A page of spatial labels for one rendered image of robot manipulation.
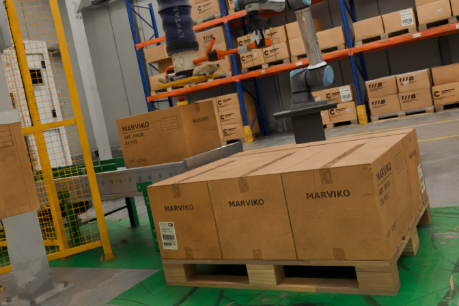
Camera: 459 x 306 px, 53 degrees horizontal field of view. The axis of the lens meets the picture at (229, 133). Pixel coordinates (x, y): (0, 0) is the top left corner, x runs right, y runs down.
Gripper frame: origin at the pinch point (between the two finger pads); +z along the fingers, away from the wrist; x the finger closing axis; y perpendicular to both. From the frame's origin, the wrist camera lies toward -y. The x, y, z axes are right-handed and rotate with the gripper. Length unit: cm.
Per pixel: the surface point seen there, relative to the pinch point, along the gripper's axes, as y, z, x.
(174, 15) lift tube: 55, -32, 10
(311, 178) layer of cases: -50, 72, 84
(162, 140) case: 77, 48, 21
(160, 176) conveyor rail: 72, 71, 37
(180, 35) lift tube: 53, -18, 10
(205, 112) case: 56, 35, -6
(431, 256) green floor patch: -84, 122, 43
